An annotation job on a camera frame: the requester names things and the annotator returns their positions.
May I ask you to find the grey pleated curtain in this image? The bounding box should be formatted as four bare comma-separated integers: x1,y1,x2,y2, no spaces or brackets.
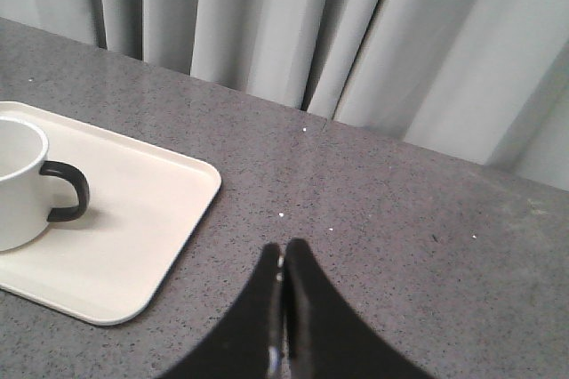
1,0,568,189

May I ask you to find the cream rectangular plastic tray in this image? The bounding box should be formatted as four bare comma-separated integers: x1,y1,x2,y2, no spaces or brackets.
1,101,221,326

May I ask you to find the white smiley mug black handle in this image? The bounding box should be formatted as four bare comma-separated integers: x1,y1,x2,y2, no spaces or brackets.
1,116,90,251

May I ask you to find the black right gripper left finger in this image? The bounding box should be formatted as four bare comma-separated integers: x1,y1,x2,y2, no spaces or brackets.
161,243,283,378

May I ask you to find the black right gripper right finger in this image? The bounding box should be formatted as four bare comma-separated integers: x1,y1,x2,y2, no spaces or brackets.
284,238,431,378

